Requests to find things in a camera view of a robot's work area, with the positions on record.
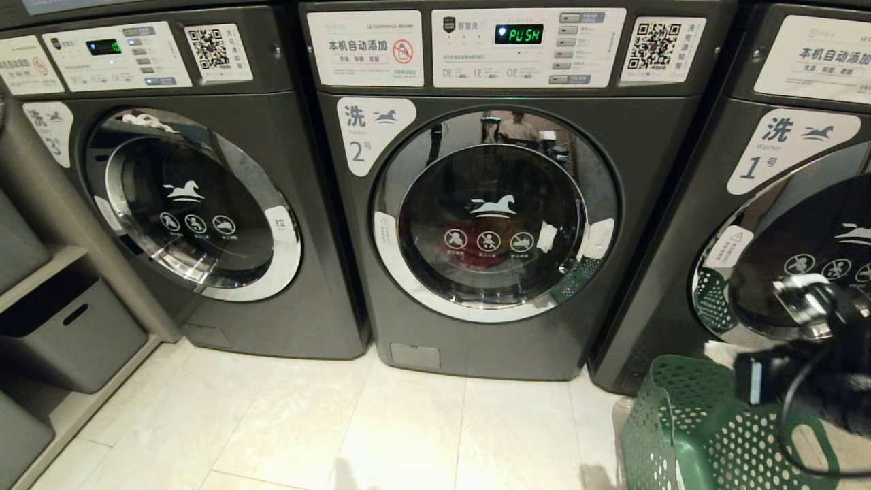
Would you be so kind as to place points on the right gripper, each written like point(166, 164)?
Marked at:
point(772, 378)

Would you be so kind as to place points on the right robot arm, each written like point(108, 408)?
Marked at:
point(854, 401)

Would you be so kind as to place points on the green perforated laundry basket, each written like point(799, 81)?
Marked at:
point(694, 435)

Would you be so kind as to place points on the round glass washer door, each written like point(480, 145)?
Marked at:
point(204, 204)
point(490, 224)
point(803, 224)

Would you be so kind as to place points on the dark grey washer marked one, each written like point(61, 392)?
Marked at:
point(687, 224)

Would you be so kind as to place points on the dark grey washer marked two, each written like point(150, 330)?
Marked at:
point(653, 204)

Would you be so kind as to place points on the dark grey washer marked three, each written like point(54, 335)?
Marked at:
point(320, 204)

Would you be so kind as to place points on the white cloth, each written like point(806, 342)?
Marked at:
point(718, 354)

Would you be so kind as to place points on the small grey access flap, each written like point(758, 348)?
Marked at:
point(415, 356)
point(207, 336)

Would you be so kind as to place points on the grey storage bin with slot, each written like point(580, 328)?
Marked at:
point(75, 340)

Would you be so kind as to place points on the beige shelf unit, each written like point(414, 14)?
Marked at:
point(41, 262)

